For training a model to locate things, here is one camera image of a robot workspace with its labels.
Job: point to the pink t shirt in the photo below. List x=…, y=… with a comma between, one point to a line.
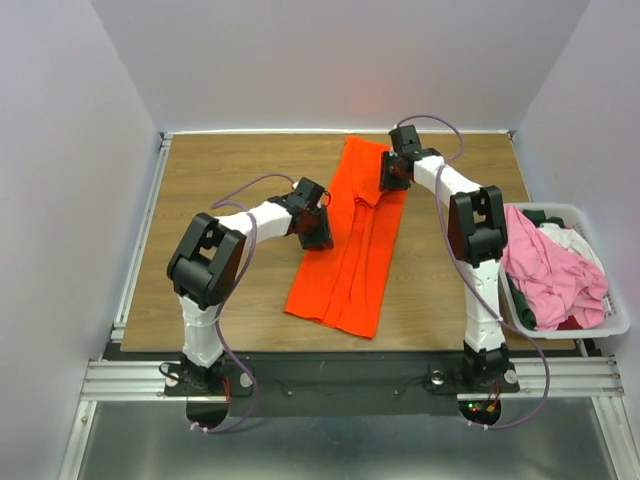
x=552, y=288

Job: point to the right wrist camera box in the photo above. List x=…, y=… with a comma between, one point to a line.
x=405, y=140

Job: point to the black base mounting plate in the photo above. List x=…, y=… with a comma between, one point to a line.
x=254, y=385

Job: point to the white perforated laundry basket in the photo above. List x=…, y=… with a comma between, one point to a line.
x=614, y=322

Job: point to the white garment in basket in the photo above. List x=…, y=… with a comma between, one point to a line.
x=572, y=241

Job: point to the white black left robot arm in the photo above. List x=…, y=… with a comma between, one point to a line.
x=213, y=256

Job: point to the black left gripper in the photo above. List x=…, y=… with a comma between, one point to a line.
x=322, y=236

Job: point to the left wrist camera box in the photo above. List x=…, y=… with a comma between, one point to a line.
x=308, y=194

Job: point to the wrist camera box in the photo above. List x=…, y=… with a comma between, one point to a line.
x=308, y=194
x=405, y=140

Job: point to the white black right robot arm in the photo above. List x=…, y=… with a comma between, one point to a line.
x=476, y=235

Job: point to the orange t shirt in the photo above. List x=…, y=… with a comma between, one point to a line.
x=343, y=287

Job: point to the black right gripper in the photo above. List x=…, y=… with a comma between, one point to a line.
x=385, y=179

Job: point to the aluminium frame rail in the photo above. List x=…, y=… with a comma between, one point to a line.
x=569, y=378

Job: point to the dark green garment in basket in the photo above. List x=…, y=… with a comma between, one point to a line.
x=539, y=217

